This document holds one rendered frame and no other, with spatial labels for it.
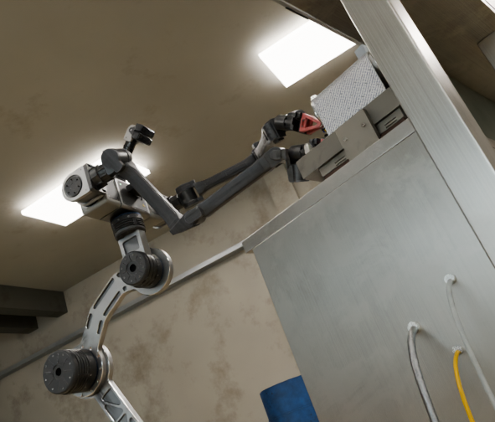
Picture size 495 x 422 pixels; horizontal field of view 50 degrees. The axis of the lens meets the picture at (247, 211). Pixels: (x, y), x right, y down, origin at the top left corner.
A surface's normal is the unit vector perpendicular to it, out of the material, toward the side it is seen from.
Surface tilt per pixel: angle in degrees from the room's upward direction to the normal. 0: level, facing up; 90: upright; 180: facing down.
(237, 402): 90
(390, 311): 90
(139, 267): 90
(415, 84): 90
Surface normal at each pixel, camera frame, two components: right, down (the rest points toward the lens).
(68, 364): -0.44, -0.21
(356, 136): -0.69, -0.05
